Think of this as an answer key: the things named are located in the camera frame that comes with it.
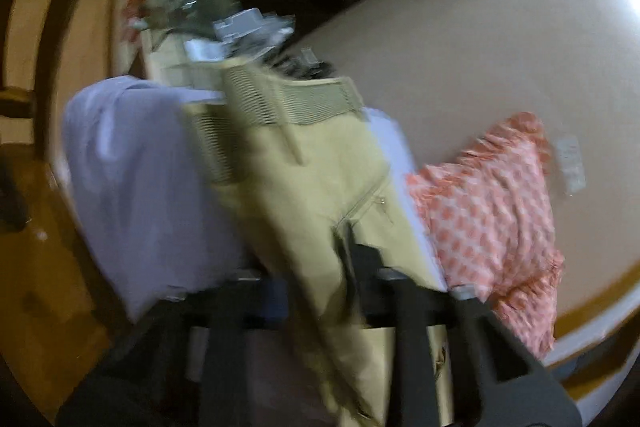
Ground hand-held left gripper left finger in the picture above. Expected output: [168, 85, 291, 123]
[55, 276, 290, 427]

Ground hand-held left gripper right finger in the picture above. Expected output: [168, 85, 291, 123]
[344, 242, 584, 427]

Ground beige pants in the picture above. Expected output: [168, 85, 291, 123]
[182, 59, 451, 427]

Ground orange white patterned ruffled garment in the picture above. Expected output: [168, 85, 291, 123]
[404, 111, 567, 359]

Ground white fabric tag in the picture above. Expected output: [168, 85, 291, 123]
[554, 136, 587, 196]

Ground dark furniture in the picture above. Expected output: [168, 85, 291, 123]
[0, 87, 37, 230]

